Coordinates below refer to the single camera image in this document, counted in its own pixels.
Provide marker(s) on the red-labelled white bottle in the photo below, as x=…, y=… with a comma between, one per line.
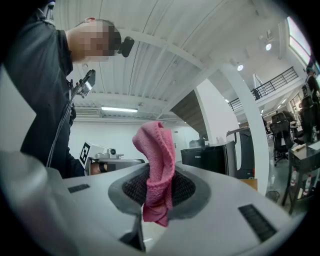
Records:
x=309, y=183
x=294, y=178

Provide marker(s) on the person's left hand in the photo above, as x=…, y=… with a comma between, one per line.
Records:
x=96, y=168

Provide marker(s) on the black metal railing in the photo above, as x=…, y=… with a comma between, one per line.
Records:
x=275, y=83

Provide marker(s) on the white ceiling light bar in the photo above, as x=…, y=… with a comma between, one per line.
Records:
x=119, y=109

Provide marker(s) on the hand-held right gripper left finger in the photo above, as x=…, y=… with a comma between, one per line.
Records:
x=100, y=207

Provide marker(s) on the black mesh trash basket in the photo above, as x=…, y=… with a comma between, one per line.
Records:
x=273, y=196

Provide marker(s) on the large black white service robot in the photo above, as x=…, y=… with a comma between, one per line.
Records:
x=246, y=150

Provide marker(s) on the black head camera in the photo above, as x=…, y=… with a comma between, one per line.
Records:
x=126, y=46

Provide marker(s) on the white air vent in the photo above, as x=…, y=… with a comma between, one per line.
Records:
x=86, y=111

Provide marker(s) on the chest-mounted camera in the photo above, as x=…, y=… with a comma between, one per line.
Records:
x=87, y=82

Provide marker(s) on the person's black clothed torso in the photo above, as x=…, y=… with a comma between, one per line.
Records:
x=37, y=87

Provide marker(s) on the pink cloth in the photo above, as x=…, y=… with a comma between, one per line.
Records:
x=157, y=155

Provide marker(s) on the person's left forearm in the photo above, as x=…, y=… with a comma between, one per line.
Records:
x=75, y=163

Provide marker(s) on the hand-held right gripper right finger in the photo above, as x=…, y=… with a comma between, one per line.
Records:
x=220, y=220

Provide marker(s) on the black mini fridge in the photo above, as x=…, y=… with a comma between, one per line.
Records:
x=205, y=158

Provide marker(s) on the round ceiling spotlight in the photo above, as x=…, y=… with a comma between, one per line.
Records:
x=240, y=67
x=268, y=46

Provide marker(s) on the black metal table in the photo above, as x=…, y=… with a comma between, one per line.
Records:
x=303, y=152

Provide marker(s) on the bright window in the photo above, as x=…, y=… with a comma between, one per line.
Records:
x=298, y=37

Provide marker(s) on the wooden platform board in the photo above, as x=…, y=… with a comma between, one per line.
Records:
x=248, y=185

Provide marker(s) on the person's head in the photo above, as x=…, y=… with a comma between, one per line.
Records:
x=85, y=42

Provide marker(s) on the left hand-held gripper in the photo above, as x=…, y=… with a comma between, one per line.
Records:
x=95, y=150

